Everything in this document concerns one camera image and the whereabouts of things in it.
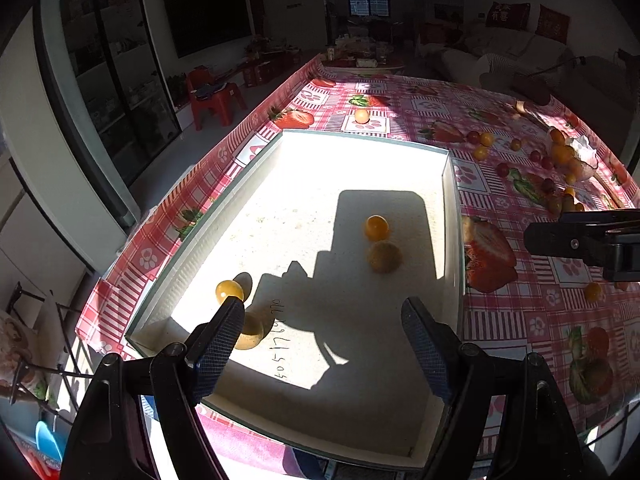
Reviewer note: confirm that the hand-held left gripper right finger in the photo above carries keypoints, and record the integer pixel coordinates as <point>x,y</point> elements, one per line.
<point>425,345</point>

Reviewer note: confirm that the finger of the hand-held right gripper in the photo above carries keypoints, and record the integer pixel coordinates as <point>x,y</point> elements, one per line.
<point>600,218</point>
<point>565,242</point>

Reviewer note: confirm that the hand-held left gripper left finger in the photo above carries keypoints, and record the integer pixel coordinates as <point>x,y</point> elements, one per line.
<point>220,345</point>

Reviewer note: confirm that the brown longan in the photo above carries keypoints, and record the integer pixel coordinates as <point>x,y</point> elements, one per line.
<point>253,332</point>
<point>384,257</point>

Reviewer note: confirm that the yellow cherry tomato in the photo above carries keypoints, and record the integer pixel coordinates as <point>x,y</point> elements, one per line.
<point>361,116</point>
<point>376,227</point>
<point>229,291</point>
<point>593,291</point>

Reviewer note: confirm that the white shallow box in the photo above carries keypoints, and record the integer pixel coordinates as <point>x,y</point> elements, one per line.
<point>350,320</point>

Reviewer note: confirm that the clear plastic bag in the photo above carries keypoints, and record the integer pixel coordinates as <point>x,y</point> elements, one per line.
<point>575,157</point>

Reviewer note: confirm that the scattered cherry tomatoes group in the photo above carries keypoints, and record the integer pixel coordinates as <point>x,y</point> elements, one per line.
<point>486,138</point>

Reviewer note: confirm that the small yellow object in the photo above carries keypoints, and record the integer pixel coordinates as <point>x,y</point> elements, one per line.
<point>521,106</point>

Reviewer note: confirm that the person's denim trouser leg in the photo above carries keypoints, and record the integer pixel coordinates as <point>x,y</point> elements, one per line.
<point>307,467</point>

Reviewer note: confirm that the black metal rack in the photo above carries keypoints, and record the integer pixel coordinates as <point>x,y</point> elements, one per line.
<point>62,330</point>

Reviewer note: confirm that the blue plastic stool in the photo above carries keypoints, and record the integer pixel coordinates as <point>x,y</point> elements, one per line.
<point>49,440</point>

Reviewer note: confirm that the white sofa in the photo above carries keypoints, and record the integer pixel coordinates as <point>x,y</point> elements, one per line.
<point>505,45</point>

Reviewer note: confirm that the red printed cushion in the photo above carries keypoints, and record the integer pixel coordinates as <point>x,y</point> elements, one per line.
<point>552,24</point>
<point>507,16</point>

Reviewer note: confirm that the floral printed cloth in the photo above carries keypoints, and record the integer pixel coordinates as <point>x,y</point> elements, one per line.
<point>12,350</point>

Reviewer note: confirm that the red plastic bin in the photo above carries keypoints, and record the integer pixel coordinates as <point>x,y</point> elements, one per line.
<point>35,462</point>

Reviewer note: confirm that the red plastic chair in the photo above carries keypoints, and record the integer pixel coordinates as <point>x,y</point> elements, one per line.
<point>212,102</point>

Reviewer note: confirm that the cluttered coffee table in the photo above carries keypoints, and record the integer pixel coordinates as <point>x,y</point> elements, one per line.
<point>362,62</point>

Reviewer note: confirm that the red cardboard box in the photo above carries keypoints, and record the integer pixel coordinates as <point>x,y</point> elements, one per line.
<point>262,72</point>

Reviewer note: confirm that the glass door cabinet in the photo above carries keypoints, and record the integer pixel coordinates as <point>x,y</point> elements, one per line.
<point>115,60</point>

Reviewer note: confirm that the window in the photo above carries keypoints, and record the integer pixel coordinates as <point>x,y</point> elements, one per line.
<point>368,0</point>

